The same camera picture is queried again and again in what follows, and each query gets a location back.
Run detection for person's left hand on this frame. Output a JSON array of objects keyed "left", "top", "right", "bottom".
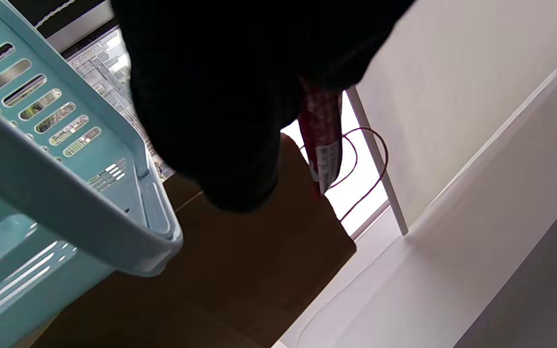
[{"left": 109, "top": 0, "right": 414, "bottom": 213}]

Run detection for red coffee powder package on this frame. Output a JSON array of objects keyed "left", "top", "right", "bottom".
[{"left": 298, "top": 82, "right": 345, "bottom": 199}]

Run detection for brown paper bag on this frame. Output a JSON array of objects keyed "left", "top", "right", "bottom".
[{"left": 32, "top": 127, "right": 389, "bottom": 348}]

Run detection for light blue plastic basket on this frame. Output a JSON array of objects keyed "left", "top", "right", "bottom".
[{"left": 0, "top": 0, "right": 184, "bottom": 348}]

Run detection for white blind cord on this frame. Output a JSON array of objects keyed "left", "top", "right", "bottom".
[{"left": 34, "top": 0, "right": 77, "bottom": 29}]

